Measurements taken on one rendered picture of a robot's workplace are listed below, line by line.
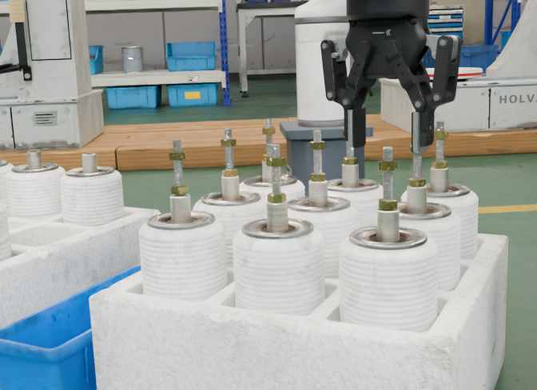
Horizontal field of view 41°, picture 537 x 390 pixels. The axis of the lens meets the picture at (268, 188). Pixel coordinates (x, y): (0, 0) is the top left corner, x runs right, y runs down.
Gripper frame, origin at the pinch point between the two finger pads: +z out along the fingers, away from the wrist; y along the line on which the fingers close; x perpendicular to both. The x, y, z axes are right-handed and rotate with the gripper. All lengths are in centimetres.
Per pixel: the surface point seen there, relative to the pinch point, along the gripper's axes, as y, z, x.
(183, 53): 389, -3, -342
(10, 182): 70, 12, -1
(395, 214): -1.0, 7.5, 0.4
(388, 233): -0.6, 9.3, 0.9
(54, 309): 43, 24, 10
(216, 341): 12.9, 20.1, 11.4
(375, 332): -2.2, 17.2, 6.0
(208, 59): 342, 2, -322
